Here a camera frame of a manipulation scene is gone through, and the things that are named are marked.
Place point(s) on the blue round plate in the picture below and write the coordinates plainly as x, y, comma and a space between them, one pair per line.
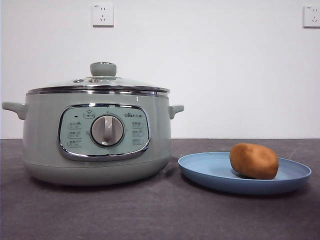
207, 167

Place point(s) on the glass lid with green knob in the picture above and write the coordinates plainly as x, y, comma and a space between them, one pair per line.
103, 69

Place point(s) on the brown potato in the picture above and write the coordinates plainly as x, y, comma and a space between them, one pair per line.
253, 161

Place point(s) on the white wall socket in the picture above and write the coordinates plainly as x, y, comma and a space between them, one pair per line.
312, 16
103, 15

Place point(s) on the pale green electric steamer pot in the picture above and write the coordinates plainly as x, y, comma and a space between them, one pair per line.
40, 140

